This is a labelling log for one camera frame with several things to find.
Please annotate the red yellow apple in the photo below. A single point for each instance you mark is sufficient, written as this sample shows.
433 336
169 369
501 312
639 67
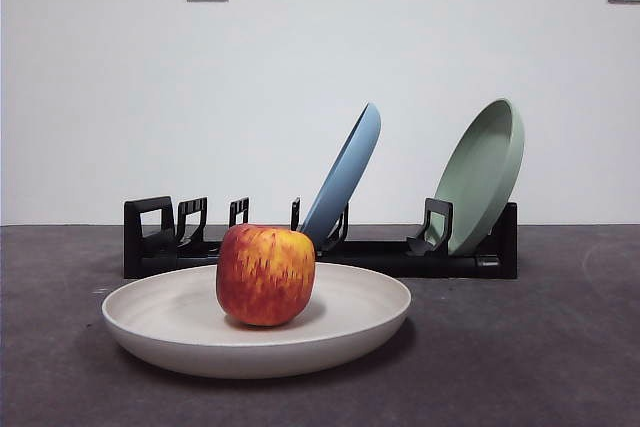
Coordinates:
265 277

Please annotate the cream pale yellow plate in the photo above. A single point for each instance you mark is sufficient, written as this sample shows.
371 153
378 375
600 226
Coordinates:
165 322

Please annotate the blue plate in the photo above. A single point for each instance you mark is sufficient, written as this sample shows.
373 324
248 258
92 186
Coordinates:
350 167

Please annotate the black plate rack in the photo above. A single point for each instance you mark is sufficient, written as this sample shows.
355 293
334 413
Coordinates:
400 259

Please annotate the green plate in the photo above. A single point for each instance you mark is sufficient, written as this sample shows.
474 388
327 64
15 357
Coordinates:
480 172

